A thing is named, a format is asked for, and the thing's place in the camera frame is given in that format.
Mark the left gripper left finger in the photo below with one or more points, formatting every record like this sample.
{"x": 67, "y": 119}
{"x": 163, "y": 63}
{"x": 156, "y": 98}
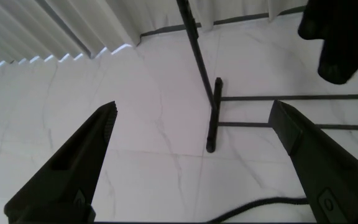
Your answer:
{"x": 70, "y": 174}

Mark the white curtain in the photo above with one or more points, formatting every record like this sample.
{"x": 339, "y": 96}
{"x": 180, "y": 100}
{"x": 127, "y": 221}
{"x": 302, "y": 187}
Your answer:
{"x": 73, "y": 18}

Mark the black clothes rack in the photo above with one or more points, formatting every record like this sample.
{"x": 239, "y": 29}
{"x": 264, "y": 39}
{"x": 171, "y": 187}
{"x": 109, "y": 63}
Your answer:
{"x": 214, "y": 124}

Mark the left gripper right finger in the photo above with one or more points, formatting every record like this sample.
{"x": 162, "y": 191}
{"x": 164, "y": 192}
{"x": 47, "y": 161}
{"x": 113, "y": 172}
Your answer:
{"x": 331, "y": 174}

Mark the black T-shirt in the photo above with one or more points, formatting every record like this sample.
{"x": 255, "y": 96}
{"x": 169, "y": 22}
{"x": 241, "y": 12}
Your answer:
{"x": 343, "y": 37}

